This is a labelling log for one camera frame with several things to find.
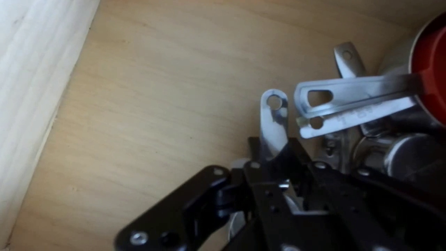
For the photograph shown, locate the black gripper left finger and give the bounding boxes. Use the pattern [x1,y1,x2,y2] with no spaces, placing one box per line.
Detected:
[112,165,234,251]

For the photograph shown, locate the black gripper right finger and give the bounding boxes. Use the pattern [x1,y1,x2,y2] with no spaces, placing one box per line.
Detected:
[245,135,446,251]

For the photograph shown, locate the metal scoop with red insert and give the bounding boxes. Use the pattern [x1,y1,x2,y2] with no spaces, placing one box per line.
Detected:
[294,13,446,138]

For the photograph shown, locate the metal measuring spoon handle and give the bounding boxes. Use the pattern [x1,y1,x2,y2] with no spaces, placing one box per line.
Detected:
[259,89,288,161]

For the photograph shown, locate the shiny metal cup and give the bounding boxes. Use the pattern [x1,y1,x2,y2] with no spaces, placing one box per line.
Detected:
[352,134,446,182]

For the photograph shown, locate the flat metal spoon handle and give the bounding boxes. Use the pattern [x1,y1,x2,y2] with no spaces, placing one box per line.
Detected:
[333,42,366,78]

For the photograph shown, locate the open wooden drawer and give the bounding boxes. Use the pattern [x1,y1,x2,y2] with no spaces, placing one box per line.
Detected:
[5,0,446,251]

